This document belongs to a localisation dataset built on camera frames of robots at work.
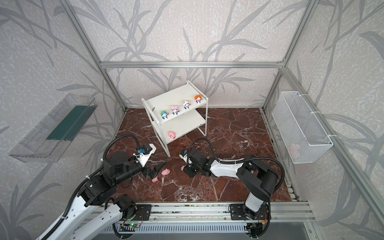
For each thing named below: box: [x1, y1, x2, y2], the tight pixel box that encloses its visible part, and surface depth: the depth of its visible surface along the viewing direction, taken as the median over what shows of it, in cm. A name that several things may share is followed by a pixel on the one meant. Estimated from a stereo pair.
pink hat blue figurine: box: [171, 105, 180, 116], surface depth 72 cm
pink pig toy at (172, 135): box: [168, 131, 176, 139], surface depth 84 cm
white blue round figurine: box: [183, 100, 191, 110], surface depth 75 cm
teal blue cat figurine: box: [159, 109, 169, 120], surface depth 70 cm
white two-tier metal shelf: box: [141, 80, 209, 158], surface depth 80 cm
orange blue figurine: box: [194, 94, 203, 104], surface depth 78 cm
